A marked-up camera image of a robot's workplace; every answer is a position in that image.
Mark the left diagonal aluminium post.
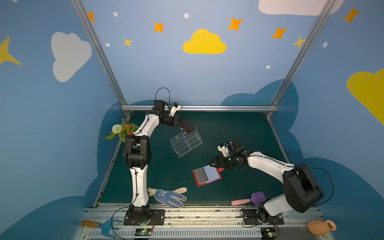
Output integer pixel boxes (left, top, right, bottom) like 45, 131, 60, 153
71, 0, 127, 107

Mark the aluminium rail frame front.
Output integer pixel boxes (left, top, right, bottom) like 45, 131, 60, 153
74, 204, 334, 240

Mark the red card holder wallet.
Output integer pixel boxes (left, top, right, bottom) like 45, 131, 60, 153
193, 165, 224, 187

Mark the dark credit card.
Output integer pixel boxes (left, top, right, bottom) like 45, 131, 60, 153
194, 168, 208, 186
179, 120, 197, 136

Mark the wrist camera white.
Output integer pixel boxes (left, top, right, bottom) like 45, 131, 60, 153
169, 103, 181, 117
218, 144, 231, 157

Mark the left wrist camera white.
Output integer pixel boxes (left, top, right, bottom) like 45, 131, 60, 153
169, 103, 181, 117

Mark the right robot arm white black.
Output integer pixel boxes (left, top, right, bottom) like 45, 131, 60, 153
211, 139, 324, 222

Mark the green circuit board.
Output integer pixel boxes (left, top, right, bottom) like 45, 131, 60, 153
261, 228, 279, 240
135, 229, 153, 237

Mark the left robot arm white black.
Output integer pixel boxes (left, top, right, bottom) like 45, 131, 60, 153
124, 100, 181, 224

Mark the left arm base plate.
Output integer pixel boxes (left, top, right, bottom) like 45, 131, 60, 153
123, 208, 165, 226

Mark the right green circuit board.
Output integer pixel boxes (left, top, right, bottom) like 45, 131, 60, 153
261, 228, 279, 240

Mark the left green circuit board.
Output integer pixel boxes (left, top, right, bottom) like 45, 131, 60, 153
135, 229, 153, 237

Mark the blue dotted work glove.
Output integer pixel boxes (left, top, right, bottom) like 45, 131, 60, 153
147, 187, 188, 208

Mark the horizontal aluminium back bar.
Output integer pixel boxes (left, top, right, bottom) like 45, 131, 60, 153
121, 105, 278, 112

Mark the right diagonal aluminium post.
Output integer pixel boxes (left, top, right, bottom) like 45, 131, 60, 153
270, 0, 337, 111

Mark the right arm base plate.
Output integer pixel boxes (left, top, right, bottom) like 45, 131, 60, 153
240, 208, 285, 226

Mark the clear acrylic card organizer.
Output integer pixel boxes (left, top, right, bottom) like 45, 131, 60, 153
170, 130, 203, 158

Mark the diagonal aluminium post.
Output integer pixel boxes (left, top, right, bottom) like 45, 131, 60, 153
270, 0, 337, 111
71, 0, 127, 107

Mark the blue fork wooden handle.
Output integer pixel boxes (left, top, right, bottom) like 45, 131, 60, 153
80, 219, 122, 239

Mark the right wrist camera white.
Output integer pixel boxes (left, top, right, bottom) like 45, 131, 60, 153
218, 144, 231, 157

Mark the purple pink toy shovel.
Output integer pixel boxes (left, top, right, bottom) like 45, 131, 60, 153
231, 192, 266, 207

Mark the white pot with flowers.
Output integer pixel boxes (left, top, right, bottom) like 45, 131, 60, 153
106, 119, 139, 142

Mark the terracotta clay vase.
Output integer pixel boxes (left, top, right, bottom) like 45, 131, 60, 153
307, 220, 337, 236

